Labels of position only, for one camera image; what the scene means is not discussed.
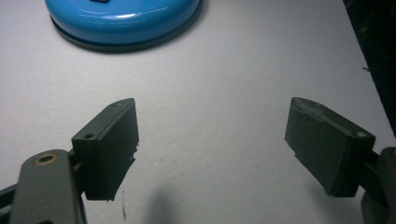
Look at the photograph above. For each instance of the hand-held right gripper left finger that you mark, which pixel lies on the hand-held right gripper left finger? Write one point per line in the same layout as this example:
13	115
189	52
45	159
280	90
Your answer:
106	149

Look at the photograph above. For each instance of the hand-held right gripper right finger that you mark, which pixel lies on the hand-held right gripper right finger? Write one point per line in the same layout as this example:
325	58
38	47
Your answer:
327	149

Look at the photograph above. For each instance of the blue round lidded container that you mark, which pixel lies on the blue round lidded container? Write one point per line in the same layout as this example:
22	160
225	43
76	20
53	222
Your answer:
124	21

